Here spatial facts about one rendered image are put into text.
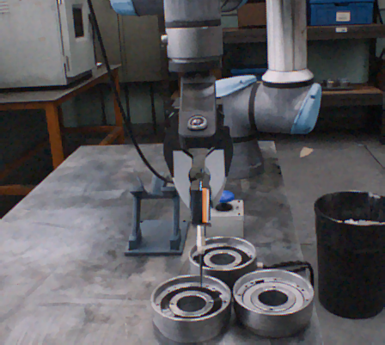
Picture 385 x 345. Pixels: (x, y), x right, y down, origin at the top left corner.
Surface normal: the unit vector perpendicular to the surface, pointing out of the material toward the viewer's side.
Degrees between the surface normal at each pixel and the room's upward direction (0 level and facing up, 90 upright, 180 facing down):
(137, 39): 90
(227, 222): 90
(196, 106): 32
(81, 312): 0
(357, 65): 90
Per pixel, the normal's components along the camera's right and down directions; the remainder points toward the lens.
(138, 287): -0.05, -0.96
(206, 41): 0.37, 0.25
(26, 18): -0.09, 0.29
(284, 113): -0.42, 0.33
